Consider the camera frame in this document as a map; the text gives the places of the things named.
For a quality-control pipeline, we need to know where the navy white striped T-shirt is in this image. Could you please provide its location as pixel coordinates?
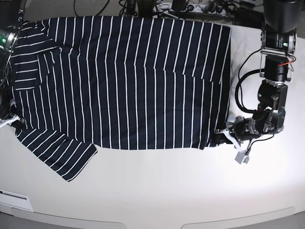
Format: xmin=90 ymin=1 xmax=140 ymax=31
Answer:
xmin=9 ymin=16 xmax=232 ymax=181

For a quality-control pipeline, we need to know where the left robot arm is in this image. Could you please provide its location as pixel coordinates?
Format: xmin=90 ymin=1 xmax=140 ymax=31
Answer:
xmin=212 ymin=0 xmax=303 ymax=155

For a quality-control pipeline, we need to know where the white power strip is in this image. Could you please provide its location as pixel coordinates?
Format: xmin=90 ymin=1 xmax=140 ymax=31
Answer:
xmin=166 ymin=3 xmax=224 ymax=14

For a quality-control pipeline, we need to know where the black post behind table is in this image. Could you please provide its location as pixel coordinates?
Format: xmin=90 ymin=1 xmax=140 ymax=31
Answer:
xmin=136 ymin=0 xmax=155 ymax=18

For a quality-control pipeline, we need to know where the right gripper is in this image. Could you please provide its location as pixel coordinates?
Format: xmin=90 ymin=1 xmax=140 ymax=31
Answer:
xmin=0 ymin=90 xmax=25 ymax=128

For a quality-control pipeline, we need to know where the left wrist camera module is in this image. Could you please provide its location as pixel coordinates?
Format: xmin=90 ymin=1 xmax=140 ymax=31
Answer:
xmin=235 ymin=150 xmax=250 ymax=164

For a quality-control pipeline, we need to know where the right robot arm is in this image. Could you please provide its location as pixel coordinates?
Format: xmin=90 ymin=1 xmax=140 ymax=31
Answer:
xmin=0 ymin=0 xmax=25 ymax=129

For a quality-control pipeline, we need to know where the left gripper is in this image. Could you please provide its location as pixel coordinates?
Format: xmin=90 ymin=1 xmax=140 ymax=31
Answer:
xmin=209 ymin=116 xmax=262 ymax=153

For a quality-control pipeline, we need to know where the black box on right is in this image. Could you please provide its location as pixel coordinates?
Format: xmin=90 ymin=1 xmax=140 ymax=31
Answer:
xmin=234 ymin=7 xmax=264 ymax=29

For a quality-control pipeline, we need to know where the black cable loop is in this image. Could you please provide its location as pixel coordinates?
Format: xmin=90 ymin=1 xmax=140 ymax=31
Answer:
xmin=73 ymin=0 xmax=110 ymax=20

